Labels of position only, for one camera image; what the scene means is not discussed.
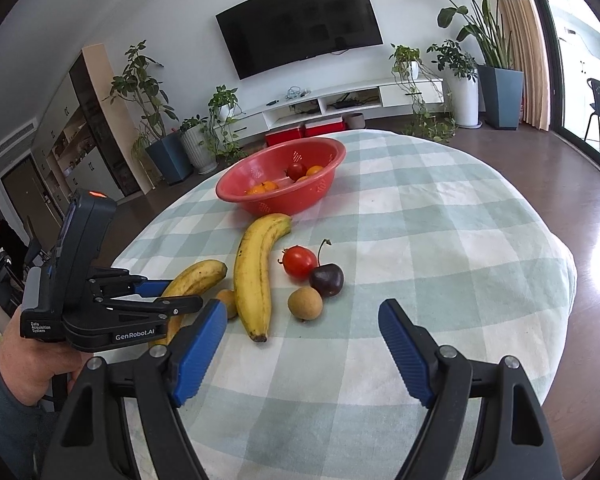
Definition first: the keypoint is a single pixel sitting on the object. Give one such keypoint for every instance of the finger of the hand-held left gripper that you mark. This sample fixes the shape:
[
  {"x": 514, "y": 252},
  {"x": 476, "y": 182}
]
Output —
[
  {"x": 147, "y": 287},
  {"x": 175, "y": 306}
]

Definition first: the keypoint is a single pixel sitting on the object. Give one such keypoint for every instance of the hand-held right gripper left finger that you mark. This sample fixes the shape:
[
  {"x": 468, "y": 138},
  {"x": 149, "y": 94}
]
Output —
[{"x": 200, "y": 355}]

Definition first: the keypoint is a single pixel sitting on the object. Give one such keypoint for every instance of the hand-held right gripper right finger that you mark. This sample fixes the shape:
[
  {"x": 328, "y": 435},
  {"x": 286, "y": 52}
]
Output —
[{"x": 405, "y": 350}]

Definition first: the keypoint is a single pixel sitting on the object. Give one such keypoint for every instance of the small spotted banana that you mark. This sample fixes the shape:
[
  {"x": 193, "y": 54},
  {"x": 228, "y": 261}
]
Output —
[{"x": 200, "y": 272}]

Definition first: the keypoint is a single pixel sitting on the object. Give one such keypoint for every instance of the red plastic bowl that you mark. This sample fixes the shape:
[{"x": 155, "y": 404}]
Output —
[{"x": 280, "y": 200}]

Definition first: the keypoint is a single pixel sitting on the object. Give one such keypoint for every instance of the red tomato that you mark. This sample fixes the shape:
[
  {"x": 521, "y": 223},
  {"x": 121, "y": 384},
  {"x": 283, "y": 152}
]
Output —
[
  {"x": 296, "y": 170},
  {"x": 300, "y": 262}
]

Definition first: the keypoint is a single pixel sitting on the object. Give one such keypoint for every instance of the person's left forearm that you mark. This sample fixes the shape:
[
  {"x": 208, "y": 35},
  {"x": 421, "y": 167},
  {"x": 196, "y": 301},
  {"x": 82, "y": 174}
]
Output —
[{"x": 0, "y": 420}]

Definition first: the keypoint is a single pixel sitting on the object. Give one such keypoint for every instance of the person's left hand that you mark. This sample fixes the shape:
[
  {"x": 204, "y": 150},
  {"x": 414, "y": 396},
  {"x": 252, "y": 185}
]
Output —
[{"x": 27, "y": 360}]

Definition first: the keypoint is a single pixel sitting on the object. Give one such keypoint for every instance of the brown longan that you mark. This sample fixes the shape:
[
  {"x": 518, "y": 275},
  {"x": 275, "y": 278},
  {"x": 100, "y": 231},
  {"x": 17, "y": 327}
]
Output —
[
  {"x": 227, "y": 304},
  {"x": 305, "y": 303}
]

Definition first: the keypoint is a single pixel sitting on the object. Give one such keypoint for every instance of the green checked tablecloth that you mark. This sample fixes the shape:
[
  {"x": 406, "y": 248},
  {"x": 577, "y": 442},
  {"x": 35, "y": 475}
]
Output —
[{"x": 370, "y": 285}]

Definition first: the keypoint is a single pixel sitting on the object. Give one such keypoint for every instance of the large yellow banana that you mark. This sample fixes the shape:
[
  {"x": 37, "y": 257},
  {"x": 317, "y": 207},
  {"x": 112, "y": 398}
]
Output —
[{"x": 255, "y": 275}]

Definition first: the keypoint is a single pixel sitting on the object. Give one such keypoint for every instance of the dark cherry with stem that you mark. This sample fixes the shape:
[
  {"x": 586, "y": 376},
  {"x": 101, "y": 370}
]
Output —
[{"x": 326, "y": 281}]

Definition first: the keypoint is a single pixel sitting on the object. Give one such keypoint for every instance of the blue tapered planter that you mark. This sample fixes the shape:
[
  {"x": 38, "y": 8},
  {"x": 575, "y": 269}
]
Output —
[{"x": 170, "y": 157}]

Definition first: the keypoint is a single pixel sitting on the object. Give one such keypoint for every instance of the white ribbed planter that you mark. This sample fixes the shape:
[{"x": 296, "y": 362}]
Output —
[{"x": 200, "y": 150}]

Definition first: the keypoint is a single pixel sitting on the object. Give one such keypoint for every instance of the wooden display shelf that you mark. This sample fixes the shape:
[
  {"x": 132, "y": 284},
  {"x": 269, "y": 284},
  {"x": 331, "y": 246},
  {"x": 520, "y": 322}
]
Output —
[{"x": 100, "y": 120}]

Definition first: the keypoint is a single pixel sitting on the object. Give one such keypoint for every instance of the tall leafy tree plant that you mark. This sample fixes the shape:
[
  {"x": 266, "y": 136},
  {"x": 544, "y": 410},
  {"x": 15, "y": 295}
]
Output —
[{"x": 140, "y": 90}]

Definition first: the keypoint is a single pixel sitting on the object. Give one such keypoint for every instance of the pothos in white pot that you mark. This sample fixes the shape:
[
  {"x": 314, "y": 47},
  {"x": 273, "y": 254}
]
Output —
[{"x": 225, "y": 102}]

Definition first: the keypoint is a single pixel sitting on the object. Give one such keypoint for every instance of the red storage box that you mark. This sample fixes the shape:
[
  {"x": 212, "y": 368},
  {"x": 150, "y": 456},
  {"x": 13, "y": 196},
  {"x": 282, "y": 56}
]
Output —
[
  {"x": 322, "y": 127},
  {"x": 285, "y": 136}
]

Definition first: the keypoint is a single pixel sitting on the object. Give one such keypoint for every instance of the white television cabinet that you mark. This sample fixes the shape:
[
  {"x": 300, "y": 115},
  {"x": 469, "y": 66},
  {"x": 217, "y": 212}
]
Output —
[{"x": 290, "y": 110}]

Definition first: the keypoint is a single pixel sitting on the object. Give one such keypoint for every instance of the small grey pot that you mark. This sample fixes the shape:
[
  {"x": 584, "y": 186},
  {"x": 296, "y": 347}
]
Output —
[{"x": 356, "y": 121}]

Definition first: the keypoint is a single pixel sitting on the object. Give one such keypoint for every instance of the tall white planter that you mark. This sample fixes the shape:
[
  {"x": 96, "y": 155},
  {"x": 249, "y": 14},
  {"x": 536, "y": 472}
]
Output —
[{"x": 465, "y": 102}]

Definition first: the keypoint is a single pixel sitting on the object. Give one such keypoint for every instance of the dark blue square planter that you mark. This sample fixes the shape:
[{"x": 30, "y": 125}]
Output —
[{"x": 500, "y": 95}]

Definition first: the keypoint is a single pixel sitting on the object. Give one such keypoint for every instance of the trailing pothos plant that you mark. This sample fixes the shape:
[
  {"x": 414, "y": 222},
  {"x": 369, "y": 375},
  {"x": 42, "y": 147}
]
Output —
[{"x": 405, "y": 57}]

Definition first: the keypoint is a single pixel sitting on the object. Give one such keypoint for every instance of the bushy green plant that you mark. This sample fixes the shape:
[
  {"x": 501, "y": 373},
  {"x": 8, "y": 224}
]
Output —
[{"x": 452, "y": 57}]

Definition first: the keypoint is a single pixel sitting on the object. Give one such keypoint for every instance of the beige curtain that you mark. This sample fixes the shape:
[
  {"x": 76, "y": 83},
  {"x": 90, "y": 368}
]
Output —
[{"x": 525, "y": 45}]

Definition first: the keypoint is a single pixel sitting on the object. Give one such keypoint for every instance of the large broad-leaf plant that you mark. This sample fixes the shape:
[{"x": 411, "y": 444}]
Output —
[{"x": 480, "y": 15}]

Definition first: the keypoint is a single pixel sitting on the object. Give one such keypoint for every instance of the glass sliding door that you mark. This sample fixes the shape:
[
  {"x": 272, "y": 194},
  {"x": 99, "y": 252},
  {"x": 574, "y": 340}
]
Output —
[{"x": 545, "y": 35}]

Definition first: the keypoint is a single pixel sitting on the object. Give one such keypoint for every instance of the wall air vent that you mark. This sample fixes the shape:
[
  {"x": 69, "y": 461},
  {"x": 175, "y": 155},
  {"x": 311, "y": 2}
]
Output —
[{"x": 12, "y": 139}]

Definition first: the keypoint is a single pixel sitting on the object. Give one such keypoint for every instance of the wall television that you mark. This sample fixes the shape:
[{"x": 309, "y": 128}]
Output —
[{"x": 300, "y": 20}]

